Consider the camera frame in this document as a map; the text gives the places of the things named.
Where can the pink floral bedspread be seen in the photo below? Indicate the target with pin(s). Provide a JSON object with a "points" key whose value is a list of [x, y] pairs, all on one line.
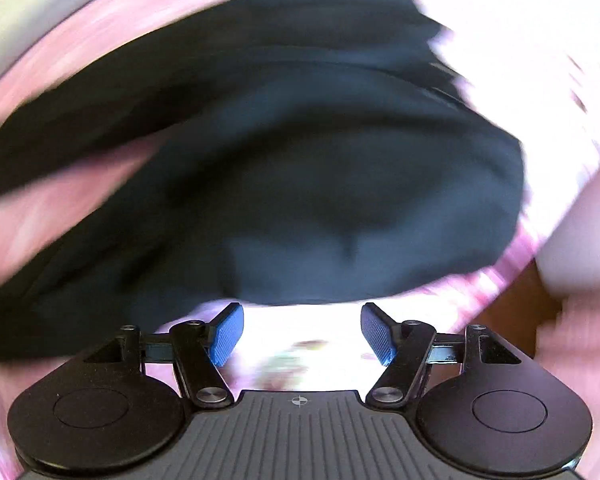
{"points": [[529, 67]]}

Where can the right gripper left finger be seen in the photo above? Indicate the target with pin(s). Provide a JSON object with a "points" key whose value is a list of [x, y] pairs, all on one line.
{"points": [[200, 348]]}

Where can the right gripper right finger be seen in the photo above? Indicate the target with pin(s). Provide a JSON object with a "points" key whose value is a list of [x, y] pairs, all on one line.
{"points": [[403, 349]]}

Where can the black trousers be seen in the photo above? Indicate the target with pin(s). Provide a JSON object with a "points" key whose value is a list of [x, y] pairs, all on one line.
{"points": [[313, 152]]}

